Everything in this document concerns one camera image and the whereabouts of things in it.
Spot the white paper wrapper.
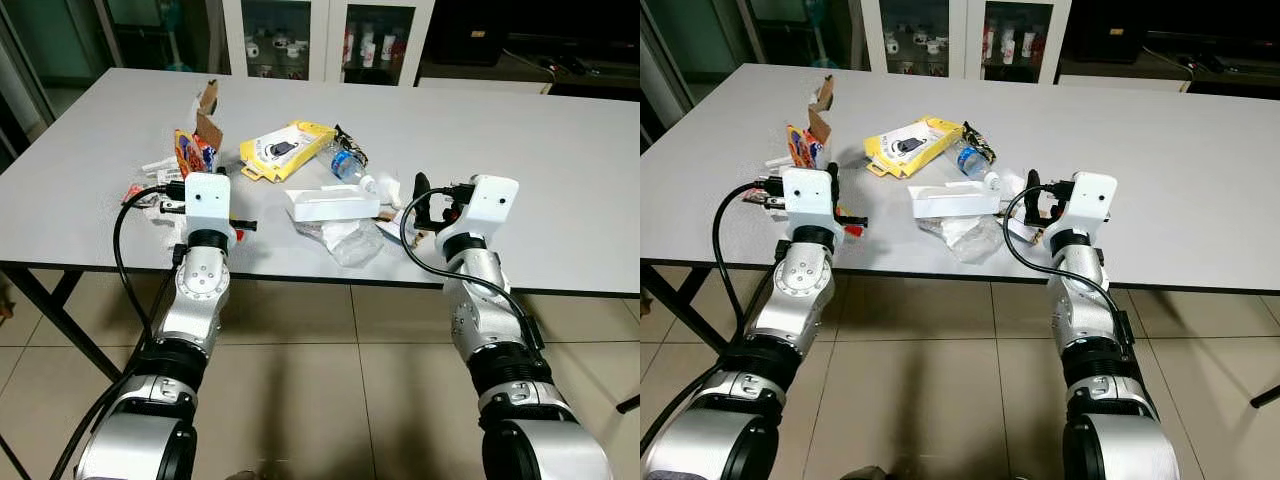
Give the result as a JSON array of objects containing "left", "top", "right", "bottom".
[
  {"left": 377, "top": 206, "right": 441, "bottom": 243},
  {"left": 1004, "top": 214, "right": 1051, "bottom": 247}
]

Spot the orange snack packet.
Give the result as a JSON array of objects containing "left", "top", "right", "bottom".
[
  {"left": 173, "top": 128, "right": 218, "bottom": 177},
  {"left": 785, "top": 124, "right": 829, "bottom": 170}
]

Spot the brown cardboard piece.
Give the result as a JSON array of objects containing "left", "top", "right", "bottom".
[
  {"left": 806, "top": 75, "right": 837, "bottom": 143},
  {"left": 195, "top": 80, "right": 227, "bottom": 149}
]

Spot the clear plastic water bottle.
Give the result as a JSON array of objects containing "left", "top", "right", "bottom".
[
  {"left": 955, "top": 143, "right": 1004, "bottom": 192},
  {"left": 330, "top": 148, "right": 380, "bottom": 197}
]

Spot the white table with black legs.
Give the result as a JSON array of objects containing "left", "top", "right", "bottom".
[
  {"left": 640, "top": 63, "right": 1280, "bottom": 354},
  {"left": 0, "top": 67, "right": 641, "bottom": 383}
]

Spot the dark crumpled wrapper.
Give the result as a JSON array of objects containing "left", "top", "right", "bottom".
[
  {"left": 962, "top": 120, "right": 998, "bottom": 163},
  {"left": 333, "top": 124, "right": 370, "bottom": 166}
]

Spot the white rectangular box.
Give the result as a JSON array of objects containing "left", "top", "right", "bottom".
[
  {"left": 908, "top": 181, "right": 1003, "bottom": 221},
  {"left": 285, "top": 184, "right": 383, "bottom": 225}
]

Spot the clear plastic bag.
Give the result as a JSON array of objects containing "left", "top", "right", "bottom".
[
  {"left": 918, "top": 212, "right": 1007, "bottom": 266},
  {"left": 295, "top": 215, "right": 387, "bottom": 269}
]

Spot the yellow product package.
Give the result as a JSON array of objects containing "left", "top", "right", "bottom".
[
  {"left": 240, "top": 120, "right": 338, "bottom": 184},
  {"left": 864, "top": 116, "right": 964, "bottom": 180}
]

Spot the teal plastic item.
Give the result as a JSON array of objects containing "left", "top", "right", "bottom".
[
  {"left": 804, "top": 0, "right": 837, "bottom": 70},
  {"left": 160, "top": 0, "right": 197, "bottom": 74}
]

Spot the white glass door cabinet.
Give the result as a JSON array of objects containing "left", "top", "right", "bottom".
[
  {"left": 860, "top": 0, "right": 1074, "bottom": 87},
  {"left": 220, "top": 0, "right": 437, "bottom": 89}
]

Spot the black desk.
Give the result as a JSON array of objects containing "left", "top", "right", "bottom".
[
  {"left": 1057, "top": 0, "right": 1280, "bottom": 100},
  {"left": 417, "top": 0, "right": 641, "bottom": 102}
]

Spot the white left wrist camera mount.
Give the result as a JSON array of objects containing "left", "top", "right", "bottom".
[
  {"left": 183, "top": 172, "right": 239, "bottom": 252},
  {"left": 782, "top": 167, "right": 838, "bottom": 245}
]

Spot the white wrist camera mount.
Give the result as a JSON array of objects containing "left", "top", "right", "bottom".
[
  {"left": 782, "top": 167, "right": 838, "bottom": 245},
  {"left": 437, "top": 175, "right": 520, "bottom": 247},
  {"left": 183, "top": 172, "right": 239, "bottom": 252},
  {"left": 1045, "top": 171, "right": 1118, "bottom": 242}
]

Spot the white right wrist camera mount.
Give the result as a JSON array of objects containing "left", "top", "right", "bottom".
[
  {"left": 437, "top": 175, "right": 520, "bottom": 247},
  {"left": 1045, "top": 171, "right": 1118, "bottom": 242}
]

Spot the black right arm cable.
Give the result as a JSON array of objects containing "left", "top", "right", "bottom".
[
  {"left": 399, "top": 185, "right": 547, "bottom": 352},
  {"left": 1002, "top": 183, "right": 1137, "bottom": 352}
]

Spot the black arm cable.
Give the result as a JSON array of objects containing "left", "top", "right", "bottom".
[
  {"left": 1002, "top": 183, "right": 1137, "bottom": 352},
  {"left": 640, "top": 179, "right": 791, "bottom": 457},
  {"left": 48, "top": 180, "right": 188, "bottom": 480},
  {"left": 399, "top": 185, "right": 547, "bottom": 352}
]

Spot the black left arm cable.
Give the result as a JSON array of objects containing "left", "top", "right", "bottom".
[
  {"left": 640, "top": 179, "right": 791, "bottom": 457},
  {"left": 48, "top": 180, "right": 188, "bottom": 480}
]

